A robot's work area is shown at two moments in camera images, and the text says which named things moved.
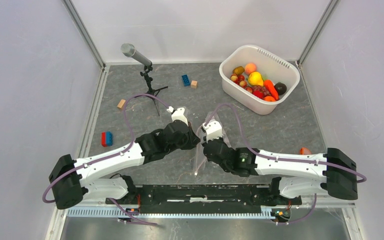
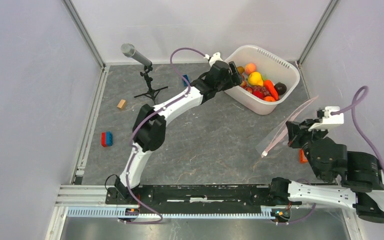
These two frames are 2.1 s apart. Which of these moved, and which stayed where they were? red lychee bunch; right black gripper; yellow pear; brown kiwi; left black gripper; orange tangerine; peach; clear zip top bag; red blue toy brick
Moved: right black gripper; clear zip top bag; left black gripper
Stayed: red lychee bunch; red blue toy brick; yellow pear; brown kiwi; orange tangerine; peach
